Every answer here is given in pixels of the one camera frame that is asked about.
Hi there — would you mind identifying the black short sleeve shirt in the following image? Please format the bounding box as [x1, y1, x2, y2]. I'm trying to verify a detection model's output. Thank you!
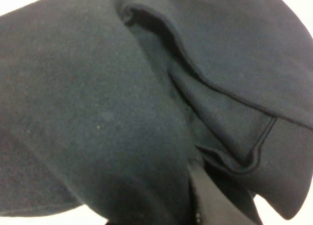
[0, 0, 313, 225]

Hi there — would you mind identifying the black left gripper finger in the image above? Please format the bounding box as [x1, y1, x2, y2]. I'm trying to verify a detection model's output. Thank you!
[188, 160, 247, 225]

